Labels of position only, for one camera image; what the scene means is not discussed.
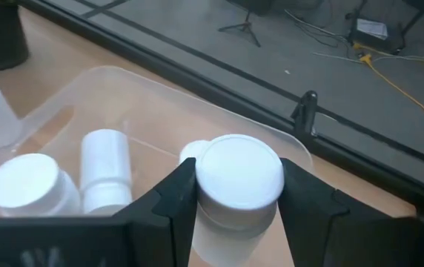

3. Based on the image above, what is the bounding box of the white floor cable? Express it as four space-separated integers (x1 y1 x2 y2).
311 50 424 64

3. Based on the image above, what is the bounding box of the black box with paper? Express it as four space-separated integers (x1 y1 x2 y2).
347 14 405 55

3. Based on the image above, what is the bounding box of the yellow floor cable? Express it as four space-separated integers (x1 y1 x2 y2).
352 42 424 136

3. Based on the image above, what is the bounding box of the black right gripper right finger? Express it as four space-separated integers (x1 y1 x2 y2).
277 157 424 267

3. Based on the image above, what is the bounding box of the black tripod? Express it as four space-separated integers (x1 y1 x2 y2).
217 9 262 48

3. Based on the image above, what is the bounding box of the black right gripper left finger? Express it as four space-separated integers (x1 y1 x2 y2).
0 157 198 267

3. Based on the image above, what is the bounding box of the clear plastic basket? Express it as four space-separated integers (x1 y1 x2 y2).
0 65 315 267

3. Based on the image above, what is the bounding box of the black frame bracket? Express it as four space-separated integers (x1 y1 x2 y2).
290 90 319 138

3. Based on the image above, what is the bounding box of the grey floor cable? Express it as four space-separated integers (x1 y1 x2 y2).
284 9 350 49

